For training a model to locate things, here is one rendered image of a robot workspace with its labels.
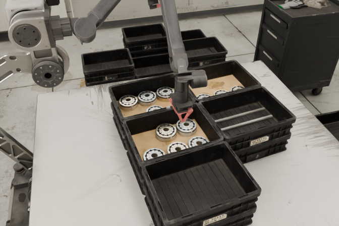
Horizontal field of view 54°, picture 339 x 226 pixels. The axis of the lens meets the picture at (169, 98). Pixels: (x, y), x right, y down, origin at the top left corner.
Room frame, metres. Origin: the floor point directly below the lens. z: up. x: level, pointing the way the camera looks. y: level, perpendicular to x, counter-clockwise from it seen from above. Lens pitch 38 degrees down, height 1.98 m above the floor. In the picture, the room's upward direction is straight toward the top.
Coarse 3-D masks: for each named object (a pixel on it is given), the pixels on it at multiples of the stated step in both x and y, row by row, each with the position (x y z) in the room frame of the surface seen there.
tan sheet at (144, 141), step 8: (200, 128) 1.26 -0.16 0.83; (136, 136) 1.20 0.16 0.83; (144, 136) 1.20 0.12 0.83; (152, 136) 1.20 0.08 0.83; (176, 136) 1.20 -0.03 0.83; (184, 136) 1.20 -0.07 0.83; (192, 136) 1.20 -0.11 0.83; (200, 136) 1.20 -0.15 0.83; (136, 144) 1.14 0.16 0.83; (144, 144) 1.14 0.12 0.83; (152, 144) 1.14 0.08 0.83; (160, 144) 1.14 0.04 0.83; (168, 144) 1.14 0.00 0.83; (144, 152) 1.09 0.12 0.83
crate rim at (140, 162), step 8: (152, 112) 1.26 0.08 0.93; (160, 112) 1.26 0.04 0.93; (128, 120) 1.20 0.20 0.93; (208, 120) 1.20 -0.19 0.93; (128, 128) 1.15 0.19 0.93; (216, 128) 1.15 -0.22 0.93; (128, 136) 1.10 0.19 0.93; (200, 144) 1.04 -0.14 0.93; (208, 144) 1.04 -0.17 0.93; (136, 152) 0.99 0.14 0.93; (176, 152) 0.99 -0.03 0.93; (144, 160) 0.95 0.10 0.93; (152, 160) 0.95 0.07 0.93
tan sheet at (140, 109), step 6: (174, 90) 1.58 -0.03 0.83; (138, 102) 1.47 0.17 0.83; (156, 102) 1.47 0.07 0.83; (162, 102) 1.47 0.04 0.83; (168, 102) 1.47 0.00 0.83; (120, 108) 1.42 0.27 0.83; (138, 108) 1.42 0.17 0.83; (144, 108) 1.42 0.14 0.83; (126, 114) 1.37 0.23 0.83; (132, 114) 1.37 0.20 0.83
